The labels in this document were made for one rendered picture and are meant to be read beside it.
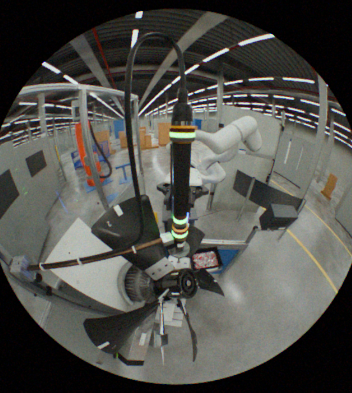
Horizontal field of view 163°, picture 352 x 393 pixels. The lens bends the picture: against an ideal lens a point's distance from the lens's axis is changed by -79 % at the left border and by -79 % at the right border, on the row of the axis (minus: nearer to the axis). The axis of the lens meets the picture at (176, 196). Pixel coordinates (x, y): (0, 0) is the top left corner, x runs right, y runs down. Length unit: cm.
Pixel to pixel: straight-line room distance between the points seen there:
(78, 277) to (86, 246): 14
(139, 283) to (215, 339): 141
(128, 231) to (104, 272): 26
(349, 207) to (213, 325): 581
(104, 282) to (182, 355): 140
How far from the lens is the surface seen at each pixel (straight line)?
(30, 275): 58
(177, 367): 183
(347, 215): 631
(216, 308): 174
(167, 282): 45
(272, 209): 90
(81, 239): 57
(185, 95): 22
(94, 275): 57
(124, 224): 39
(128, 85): 20
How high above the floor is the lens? 167
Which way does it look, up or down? 35 degrees down
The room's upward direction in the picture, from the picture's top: straight up
